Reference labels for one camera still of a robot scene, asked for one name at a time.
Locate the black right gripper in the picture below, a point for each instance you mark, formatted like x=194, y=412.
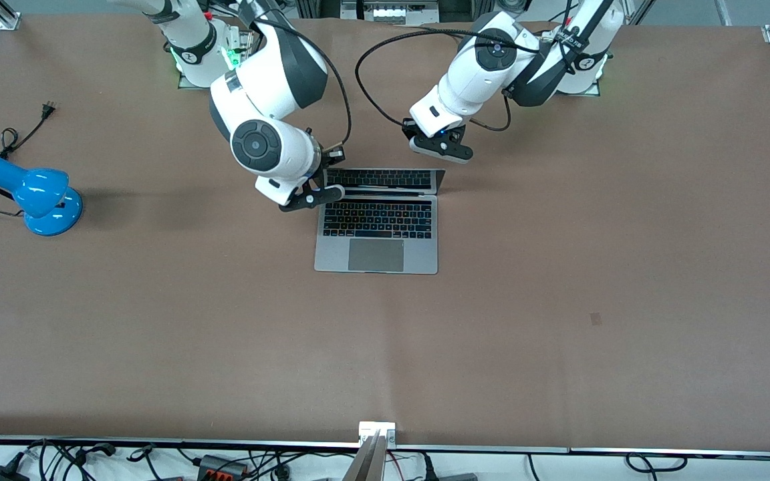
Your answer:
x=329, y=164

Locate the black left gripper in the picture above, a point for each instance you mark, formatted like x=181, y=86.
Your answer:
x=408, y=129

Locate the grey apple laptop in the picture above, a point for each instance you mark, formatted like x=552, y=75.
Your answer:
x=376, y=254

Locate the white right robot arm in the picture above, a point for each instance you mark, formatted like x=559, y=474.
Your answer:
x=271, y=67

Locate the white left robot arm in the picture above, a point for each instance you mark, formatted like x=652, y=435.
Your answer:
x=478, y=73

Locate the grey power strip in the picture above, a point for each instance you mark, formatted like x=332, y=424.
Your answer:
x=388, y=13

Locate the grey orange connector block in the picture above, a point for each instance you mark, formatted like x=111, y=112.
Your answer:
x=221, y=465

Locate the small grey box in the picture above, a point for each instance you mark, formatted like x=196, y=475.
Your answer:
x=455, y=477

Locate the black power adapter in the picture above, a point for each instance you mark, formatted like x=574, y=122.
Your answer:
x=1, y=475

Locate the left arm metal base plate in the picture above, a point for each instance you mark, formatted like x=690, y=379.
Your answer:
x=595, y=88

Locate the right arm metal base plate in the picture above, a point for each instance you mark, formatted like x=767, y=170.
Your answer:
x=184, y=83

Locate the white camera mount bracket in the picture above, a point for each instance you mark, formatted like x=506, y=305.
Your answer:
x=377, y=427

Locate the aluminium camera mount bar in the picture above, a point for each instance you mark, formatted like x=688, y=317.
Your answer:
x=365, y=464

